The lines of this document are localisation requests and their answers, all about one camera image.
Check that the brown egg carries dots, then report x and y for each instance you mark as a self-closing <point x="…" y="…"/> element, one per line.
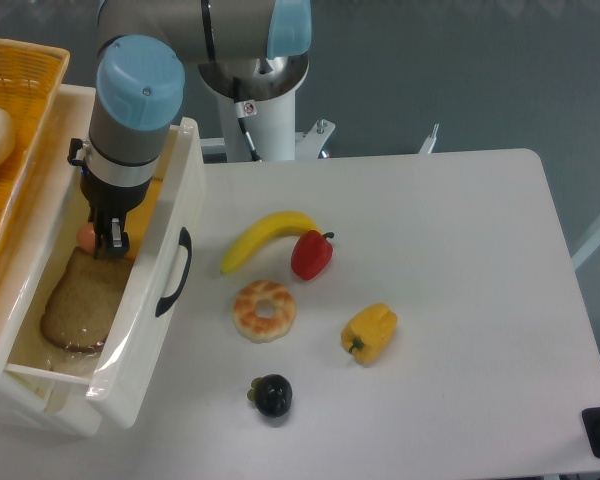
<point x="86" y="238"/>

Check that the red bell pepper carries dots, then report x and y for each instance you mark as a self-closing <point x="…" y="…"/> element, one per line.
<point x="311" y="254"/>

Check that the black drawer handle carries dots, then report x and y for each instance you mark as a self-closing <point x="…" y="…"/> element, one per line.
<point x="178" y="275"/>

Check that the white open drawer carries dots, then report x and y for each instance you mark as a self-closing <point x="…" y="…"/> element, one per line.
<point x="114" y="381"/>

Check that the glazed bagel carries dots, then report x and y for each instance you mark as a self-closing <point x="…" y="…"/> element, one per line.
<point x="264" y="311"/>

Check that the white drawer cabinet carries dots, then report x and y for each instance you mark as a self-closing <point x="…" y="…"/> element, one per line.
<point x="45" y="404"/>

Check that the yellow bell pepper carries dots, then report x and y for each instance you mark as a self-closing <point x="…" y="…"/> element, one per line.
<point x="367" y="334"/>

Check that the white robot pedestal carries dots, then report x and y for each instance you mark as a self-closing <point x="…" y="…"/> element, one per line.
<point x="256" y="101"/>

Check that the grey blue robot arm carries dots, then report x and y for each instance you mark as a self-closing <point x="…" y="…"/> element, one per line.
<point x="252" y="54"/>

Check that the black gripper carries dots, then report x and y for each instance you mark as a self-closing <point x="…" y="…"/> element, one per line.
<point x="112" y="190"/>

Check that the yellow wicker basket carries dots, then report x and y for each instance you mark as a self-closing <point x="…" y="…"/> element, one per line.
<point x="30" y="77"/>

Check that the yellow banana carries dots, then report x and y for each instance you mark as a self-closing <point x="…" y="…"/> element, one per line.
<point x="275" y="225"/>

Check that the brown bread slice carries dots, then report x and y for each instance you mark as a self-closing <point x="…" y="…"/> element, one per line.
<point x="80" y="311"/>

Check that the dark purple mangosteen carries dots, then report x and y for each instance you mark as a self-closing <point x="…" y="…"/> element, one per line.
<point x="271" y="395"/>

